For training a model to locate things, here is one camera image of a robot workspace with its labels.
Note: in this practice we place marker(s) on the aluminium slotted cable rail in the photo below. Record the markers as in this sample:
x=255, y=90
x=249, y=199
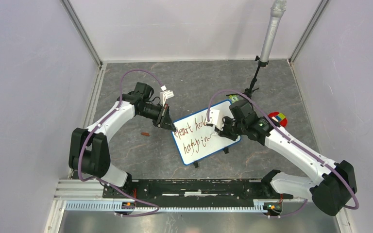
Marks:
x=130, y=207

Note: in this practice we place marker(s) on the green owl number toy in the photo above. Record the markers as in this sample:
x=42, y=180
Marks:
x=233, y=98

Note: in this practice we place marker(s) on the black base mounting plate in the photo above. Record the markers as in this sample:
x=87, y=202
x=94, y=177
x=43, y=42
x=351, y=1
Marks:
x=200, y=192

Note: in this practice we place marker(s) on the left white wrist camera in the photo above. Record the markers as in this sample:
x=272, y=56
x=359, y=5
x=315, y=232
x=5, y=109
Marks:
x=165, y=94

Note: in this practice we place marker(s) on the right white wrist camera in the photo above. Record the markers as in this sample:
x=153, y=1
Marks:
x=214, y=119

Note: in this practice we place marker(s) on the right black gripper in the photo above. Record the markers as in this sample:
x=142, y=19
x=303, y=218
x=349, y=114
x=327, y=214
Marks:
x=225, y=119

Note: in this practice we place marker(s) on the silver microphone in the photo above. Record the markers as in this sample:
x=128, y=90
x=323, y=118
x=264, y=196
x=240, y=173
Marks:
x=277, y=10

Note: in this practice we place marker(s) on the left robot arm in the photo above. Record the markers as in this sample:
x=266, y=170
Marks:
x=89, y=147

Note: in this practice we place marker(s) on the black microphone tripod stand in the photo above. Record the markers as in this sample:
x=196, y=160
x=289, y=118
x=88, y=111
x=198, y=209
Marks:
x=250, y=90

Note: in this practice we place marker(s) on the blue framed whiteboard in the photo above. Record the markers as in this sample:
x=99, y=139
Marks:
x=193, y=141

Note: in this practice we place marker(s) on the red plate with blocks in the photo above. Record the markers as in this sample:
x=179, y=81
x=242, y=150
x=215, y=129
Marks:
x=279, y=117

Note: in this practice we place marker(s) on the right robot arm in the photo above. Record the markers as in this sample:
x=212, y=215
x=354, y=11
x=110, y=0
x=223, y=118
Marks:
x=330, y=185

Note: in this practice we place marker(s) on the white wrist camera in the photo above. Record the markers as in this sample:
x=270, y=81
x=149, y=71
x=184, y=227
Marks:
x=165, y=94
x=214, y=119

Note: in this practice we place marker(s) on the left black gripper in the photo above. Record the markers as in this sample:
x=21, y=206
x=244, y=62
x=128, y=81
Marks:
x=163, y=119

